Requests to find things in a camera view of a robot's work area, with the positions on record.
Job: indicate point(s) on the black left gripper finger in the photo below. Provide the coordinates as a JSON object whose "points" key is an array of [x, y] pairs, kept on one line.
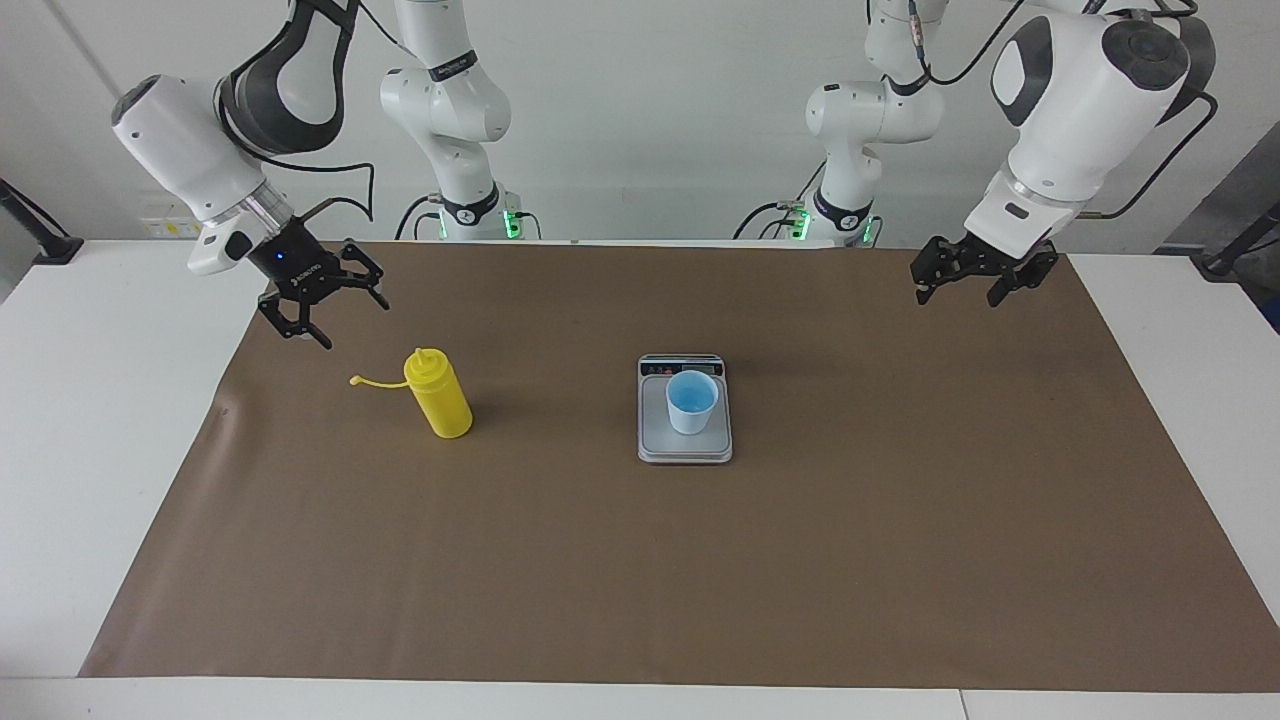
{"points": [[1030, 275], [938, 262]]}

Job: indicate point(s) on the dark grey panel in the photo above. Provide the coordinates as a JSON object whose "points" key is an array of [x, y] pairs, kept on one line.
{"points": [[1235, 195]]}

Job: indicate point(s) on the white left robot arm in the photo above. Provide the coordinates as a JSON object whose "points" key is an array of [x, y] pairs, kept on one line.
{"points": [[1080, 100]]}

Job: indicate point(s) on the light blue cup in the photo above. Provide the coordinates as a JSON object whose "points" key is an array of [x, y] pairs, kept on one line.
{"points": [[690, 415]]}

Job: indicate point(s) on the blue object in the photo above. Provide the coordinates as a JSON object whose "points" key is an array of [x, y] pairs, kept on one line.
{"points": [[1273, 312]]}

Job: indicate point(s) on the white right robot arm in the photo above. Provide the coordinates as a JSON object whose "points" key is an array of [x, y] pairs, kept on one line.
{"points": [[190, 150]]}

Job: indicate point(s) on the brown paper mat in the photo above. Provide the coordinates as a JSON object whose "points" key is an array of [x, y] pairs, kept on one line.
{"points": [[600, 580]]}

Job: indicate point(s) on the white wall socket strip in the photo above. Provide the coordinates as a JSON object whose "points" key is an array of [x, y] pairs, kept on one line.
{"points": [[165, 225]]}

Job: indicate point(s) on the yellow squeeze bottle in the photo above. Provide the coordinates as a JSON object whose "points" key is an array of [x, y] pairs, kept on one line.
{"points": [[440, 400]]}

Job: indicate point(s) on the black clamp mount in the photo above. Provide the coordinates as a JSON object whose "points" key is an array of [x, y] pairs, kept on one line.
{"points": [[1225, 258], [45, 245]]}

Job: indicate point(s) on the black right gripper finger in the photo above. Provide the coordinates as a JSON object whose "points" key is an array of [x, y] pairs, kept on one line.
{"points": [[362, 272], [290, 318]]}

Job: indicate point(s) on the silver digital kitchen scale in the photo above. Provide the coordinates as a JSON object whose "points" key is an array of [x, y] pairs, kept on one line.
{"points": [[685, 450]]}

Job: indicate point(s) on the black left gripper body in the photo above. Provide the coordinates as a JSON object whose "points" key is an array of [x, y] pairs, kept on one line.
{"points": [[1000, 260]]}

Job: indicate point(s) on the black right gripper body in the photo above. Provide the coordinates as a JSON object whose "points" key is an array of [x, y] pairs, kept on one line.
{"points": [[290, 262]]}

